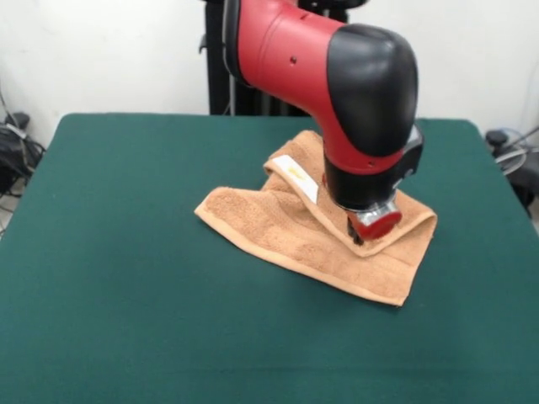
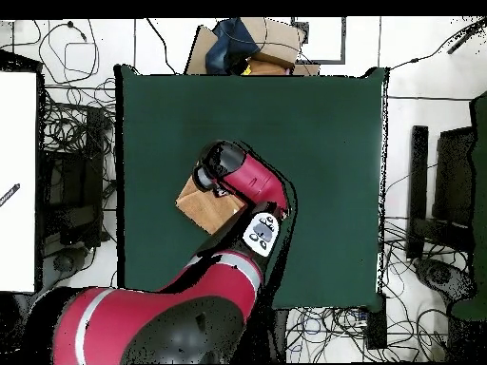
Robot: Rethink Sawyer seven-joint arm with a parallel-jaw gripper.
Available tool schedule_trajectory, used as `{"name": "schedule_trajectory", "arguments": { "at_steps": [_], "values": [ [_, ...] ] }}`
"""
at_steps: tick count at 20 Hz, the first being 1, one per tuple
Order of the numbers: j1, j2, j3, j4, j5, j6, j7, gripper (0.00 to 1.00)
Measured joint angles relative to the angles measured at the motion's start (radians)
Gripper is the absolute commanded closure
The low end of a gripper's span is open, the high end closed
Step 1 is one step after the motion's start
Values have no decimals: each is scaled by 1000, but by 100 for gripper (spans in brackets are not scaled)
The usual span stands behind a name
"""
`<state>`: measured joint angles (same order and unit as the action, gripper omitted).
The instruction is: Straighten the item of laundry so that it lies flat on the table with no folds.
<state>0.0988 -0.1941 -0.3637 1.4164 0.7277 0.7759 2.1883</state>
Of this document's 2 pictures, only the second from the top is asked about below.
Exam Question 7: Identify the tan terry towel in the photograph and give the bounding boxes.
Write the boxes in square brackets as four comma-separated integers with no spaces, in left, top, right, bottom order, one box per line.
[175,174,248,236]

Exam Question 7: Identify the dark green table cloth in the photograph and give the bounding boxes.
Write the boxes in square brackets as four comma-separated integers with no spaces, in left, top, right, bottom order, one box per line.
[114,64,389,310]

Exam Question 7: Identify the blue jeans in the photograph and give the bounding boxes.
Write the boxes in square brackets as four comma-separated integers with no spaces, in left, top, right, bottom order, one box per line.
[205,17,261,75]

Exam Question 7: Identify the brown cardboard box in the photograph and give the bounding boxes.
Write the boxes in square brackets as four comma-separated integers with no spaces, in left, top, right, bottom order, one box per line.
[184,16,321,76]

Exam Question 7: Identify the black equipment rack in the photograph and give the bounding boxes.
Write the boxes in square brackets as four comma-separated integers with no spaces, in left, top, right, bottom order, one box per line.
[40,107,106,248]

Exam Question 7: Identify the black upright bar stand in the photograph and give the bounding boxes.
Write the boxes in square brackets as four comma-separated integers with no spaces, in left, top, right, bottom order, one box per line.
[405,125,429,260]

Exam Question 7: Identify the black power strip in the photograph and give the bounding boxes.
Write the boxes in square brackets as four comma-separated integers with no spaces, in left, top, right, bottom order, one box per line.
[365,292,388,350]

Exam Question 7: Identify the grey chair base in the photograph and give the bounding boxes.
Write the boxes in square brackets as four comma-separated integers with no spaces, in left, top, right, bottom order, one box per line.
[41,246,92,294]

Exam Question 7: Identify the black chair base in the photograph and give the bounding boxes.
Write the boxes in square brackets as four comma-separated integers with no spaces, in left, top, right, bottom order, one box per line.
[413,257,477,305]

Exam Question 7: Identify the black box unit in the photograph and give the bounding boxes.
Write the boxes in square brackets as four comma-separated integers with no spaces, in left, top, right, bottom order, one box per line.
[433,126,477,229]

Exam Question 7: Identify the white board panel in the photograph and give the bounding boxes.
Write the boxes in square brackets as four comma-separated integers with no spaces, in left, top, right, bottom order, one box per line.
[0,70,38,294]

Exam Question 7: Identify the black striped tool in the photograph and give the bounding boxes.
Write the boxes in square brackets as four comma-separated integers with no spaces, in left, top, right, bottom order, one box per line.
[0,182,21,208]

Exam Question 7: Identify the dark green covered furniture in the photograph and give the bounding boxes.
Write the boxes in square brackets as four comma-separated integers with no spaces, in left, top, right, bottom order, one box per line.
[450,90,487,320]

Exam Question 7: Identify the black rod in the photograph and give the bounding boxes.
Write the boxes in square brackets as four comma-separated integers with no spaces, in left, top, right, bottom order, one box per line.
[446,29,477,55]

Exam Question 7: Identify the grey square floor frame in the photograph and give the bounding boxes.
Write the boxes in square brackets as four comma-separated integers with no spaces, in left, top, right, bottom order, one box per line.
[290,16,347,65]

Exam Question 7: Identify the black looped cable with plug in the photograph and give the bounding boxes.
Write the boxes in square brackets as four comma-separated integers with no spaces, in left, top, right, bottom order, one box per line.
[37,20,101,86]

